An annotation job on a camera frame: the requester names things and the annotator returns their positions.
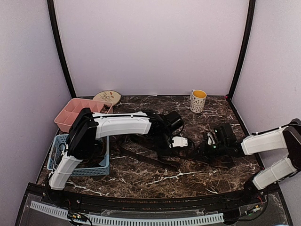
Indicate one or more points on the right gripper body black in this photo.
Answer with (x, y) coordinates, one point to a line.
(211, 153)

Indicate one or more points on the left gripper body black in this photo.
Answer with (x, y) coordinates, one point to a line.
(162, 139)

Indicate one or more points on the brown red patterned tie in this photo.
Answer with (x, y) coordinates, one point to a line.
(190, 152)

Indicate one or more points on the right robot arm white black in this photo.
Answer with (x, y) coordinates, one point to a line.
(286, 137)

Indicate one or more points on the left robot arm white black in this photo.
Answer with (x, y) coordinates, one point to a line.
(90, 127)

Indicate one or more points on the white mug yellow inside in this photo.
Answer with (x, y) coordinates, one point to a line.
(197, 100)

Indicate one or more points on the beige floral plate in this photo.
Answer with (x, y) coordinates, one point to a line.
(108, 96)

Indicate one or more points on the rolled tie in tray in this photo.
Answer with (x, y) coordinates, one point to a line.
(105, 109)

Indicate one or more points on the pink divided organizer tray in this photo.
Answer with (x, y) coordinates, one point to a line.
(69, 113)

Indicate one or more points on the blue perforated plastic basket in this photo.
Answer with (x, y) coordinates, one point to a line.
(101, 168)

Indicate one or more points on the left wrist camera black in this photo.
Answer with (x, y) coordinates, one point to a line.
(174, 125)

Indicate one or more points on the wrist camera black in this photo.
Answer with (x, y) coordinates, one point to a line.
(223, 135)
(174, 125)

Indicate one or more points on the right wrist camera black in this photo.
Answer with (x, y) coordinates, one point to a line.
(223, 135)

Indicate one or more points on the white slotted cable duct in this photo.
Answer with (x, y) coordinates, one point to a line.
(97, 220)

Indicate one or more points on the black front rail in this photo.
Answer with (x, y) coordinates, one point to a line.
(92, 203)

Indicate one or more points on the right black frame post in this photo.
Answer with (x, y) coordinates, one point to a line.
(243, 49)

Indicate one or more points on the black frame post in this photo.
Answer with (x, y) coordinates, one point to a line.
(59, 47)
(243, 49)

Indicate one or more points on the left black frame post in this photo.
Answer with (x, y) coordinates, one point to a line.
(59, 47)

